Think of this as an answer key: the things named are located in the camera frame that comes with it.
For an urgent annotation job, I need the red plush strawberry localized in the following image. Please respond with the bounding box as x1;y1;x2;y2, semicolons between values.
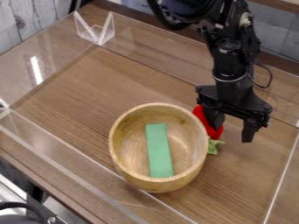
192;105;224;155

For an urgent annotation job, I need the black metal bracket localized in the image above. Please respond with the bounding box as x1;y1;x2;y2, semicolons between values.
25;195;61;224

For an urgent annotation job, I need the clear acrylic enclosure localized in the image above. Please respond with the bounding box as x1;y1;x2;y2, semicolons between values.
0;17;299;224

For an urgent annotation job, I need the green rectangular block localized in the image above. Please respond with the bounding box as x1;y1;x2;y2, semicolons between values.
144;123;173;178

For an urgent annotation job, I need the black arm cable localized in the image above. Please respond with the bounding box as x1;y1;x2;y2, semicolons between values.
247;59;275;89

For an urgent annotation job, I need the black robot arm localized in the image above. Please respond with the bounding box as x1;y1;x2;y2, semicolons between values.
145;0;272;143

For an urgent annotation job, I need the wooden bowl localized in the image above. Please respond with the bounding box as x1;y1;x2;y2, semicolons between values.
108;102;208;193

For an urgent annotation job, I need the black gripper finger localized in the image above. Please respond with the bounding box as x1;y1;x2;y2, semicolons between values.
203;108;225;130
241;118;259;143

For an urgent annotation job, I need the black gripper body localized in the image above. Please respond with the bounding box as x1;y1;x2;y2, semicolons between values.
195;85;272;127

